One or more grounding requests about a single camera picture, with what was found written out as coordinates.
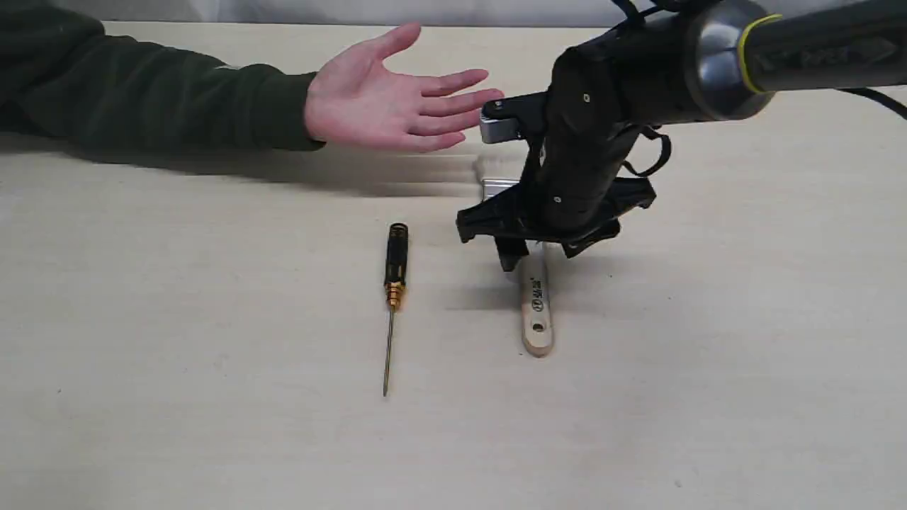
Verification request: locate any black gold precision screwdriver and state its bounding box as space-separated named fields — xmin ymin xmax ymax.
xmin=383 ymin=222 xmax=409 ymax=397

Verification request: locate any open bare human hand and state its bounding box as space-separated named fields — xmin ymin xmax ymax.
xmin=303 ymin=23 xmax=503 ymax=154

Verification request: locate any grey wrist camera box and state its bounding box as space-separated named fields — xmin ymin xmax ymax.
xmin=479 ymin=91 xmax=548 ymax=145

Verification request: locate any dark green sleeved forearm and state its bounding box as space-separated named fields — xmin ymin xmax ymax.
xmin=1 ymin=1 xmax=322 ymax=152

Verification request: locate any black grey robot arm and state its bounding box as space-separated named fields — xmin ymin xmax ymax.
xmin=456 ymin=1 xmax=906 ymax=272

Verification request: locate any wide wooden paint brush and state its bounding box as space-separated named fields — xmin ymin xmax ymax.
xmin=473 ymin=155 xmax=555 ymax=358

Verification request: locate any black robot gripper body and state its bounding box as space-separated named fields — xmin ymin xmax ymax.
xmin=524 ymin=47 xmax=655 ymax=244

